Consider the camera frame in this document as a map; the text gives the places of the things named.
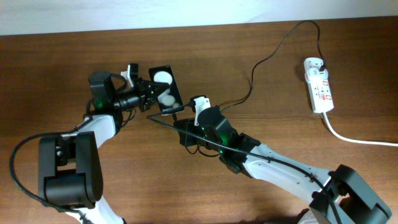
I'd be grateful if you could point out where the black smartphone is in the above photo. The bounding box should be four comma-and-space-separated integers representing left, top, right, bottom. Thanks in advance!
149, 65, 184, 115

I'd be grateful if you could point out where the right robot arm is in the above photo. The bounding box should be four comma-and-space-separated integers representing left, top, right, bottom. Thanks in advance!
174, 107, 392, 223

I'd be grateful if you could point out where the white power strip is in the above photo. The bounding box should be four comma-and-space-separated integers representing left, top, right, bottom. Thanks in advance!
303, 57, 334, 114

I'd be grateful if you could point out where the black charging cable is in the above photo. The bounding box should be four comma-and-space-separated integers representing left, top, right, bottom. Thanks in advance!
170, 20, 327, 158

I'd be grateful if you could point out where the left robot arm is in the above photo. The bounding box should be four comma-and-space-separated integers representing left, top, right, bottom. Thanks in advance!
39, 71, 170, 223

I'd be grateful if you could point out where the white power strip cord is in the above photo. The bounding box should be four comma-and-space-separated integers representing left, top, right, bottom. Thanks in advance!
320, 112, 398, 147

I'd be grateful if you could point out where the white charger adapter plug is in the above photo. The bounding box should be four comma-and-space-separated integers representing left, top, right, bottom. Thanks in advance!
305, 67, 328, 83

